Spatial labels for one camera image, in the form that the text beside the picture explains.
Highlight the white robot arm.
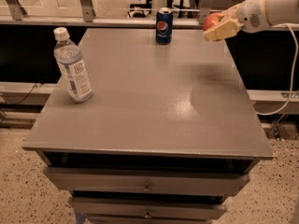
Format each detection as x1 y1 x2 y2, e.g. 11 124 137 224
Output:
203 0 299 42

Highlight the grey drawer cabinet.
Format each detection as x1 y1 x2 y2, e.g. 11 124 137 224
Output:
21 27 275 224

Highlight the top grey drawer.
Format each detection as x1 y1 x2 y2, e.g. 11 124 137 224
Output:
44 167 249 196

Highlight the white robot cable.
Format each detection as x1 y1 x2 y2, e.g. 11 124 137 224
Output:
255 22 299 117

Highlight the red apple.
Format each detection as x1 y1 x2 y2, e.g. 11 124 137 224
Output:
203 12 225 31

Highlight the clear plastic water bottle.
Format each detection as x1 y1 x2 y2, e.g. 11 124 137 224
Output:
53 27 93 103

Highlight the blue pepsi can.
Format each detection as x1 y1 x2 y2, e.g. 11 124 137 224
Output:
156 7 173 45

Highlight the black floor cable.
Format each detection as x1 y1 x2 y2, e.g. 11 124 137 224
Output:
0 82 43 106

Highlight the grey drawer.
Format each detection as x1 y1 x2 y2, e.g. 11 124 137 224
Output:
68 197 226 219
88 216 212 224
44 167 249 196

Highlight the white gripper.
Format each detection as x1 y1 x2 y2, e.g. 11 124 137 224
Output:
203 0 271 42

